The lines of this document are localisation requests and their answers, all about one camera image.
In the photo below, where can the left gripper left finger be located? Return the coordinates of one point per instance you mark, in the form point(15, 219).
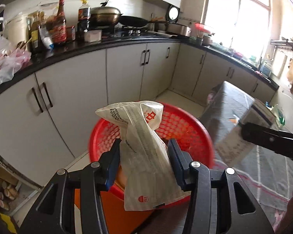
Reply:
point(109, 163)

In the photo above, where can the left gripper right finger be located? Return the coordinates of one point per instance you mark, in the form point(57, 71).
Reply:
point(183, 166)

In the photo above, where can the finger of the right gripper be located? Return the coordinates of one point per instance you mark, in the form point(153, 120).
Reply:
point(277, 141)

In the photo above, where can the white printed plastic bag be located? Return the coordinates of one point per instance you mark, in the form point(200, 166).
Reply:
point(143, 155)

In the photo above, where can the red plastic basket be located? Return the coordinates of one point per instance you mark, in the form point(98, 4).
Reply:
point(176, 123)

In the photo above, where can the small white box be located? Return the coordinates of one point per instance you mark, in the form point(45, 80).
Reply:
point(93, 36)

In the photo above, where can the steel cooking pot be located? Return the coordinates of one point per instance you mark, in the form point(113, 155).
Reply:
point(178, 29)

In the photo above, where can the red lid bowl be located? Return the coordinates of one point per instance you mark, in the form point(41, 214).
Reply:
point(201, 28)

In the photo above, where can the red sauce bottle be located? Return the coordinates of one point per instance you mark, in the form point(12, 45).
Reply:
point(59, 34)

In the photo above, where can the pink plastic bags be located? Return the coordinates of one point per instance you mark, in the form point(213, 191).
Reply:
point(12, 60)

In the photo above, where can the black wok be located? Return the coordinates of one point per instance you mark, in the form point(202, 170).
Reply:
point(131, 21)

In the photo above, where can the white rice cooker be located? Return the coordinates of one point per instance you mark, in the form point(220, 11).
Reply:
point(172, 14)

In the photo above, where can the steel pot with lid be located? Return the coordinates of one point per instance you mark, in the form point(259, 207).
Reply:
point(104, 16)

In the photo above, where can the dark soy sauce bottle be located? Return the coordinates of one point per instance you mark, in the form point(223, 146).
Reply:
point(83, 19)

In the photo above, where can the white electric kettle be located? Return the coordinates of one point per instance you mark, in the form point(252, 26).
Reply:
point(17, 29)

